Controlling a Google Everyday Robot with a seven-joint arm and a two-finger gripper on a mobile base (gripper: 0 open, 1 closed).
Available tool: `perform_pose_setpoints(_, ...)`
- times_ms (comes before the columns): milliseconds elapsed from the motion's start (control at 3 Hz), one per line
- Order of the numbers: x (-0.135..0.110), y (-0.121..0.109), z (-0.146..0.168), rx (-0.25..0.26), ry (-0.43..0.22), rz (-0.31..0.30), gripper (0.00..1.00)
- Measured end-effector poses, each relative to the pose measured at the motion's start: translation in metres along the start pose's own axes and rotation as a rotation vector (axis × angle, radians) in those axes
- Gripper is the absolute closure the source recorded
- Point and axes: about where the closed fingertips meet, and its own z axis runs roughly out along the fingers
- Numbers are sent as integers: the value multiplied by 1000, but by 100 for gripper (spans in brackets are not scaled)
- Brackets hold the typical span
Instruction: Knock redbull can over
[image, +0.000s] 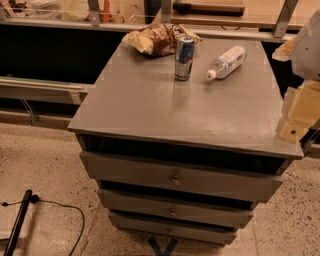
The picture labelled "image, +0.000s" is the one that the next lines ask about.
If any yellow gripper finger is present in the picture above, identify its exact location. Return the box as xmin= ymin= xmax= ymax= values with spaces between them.
xmin=279 ymin=80 xmax=320 ymax=143
xmin=272 ymin=38 xmax=295 ymax=62

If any blue silver redbull can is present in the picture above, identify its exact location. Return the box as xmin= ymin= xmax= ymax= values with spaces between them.
xmin=175 ymin=35 xmax=195 ymax=80

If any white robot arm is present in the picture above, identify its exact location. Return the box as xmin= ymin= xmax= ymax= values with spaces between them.
xmin=272 ymin=9 xmax=320 ymax=143

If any clear plastic water bottle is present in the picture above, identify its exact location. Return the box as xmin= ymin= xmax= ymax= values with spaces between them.
xmin=206 ymin=46 xmax=247 ymax=81

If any wooden board on shelf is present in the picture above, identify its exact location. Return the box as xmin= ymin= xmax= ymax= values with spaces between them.
xmin=172 ymin=1 xmax=245 ymax=17

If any brown yellow chip bag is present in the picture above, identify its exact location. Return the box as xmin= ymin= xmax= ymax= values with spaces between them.
xmin=122 ymin=22 xmax=201 ymax=57

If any grey drawer cabinet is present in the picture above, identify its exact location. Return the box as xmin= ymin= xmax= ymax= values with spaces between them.
xmin=69 ymin=39 xmax=303 ymax=233

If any top grey drawer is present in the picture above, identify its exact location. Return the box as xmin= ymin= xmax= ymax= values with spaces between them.
xmin=80 ymin=151 xmax=283 ymax=203

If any grey drawer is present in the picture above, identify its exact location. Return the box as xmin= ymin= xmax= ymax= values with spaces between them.
xmin=109 ymin=212 xmax=236 ymax=245
xmin=80 ymin=151 xmax=283 ymax=203
xmin=98 ymin=189 xmax=253 ymax=228

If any middle grey drawer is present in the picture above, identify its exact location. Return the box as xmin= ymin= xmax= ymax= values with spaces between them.
xmin=98 ymin=189 xmax=253 ymax=228

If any bottom grey drawer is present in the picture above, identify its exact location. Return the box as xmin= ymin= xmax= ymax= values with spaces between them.
xmin=109 ymin=212 xmax=236 ymax=245

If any black pole on floor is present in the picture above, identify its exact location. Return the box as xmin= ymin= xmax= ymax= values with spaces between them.
xmin=4 ymin=190 xmax=32 ymax=256

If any metal shelf rail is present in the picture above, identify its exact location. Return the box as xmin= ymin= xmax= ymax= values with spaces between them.
xmin=0 ymin=76 xmax=92 ymax=127

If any black floor cable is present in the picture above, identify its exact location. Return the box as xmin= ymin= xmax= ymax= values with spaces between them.
xmin=0 ymin=198 xmax=86 ymax=256

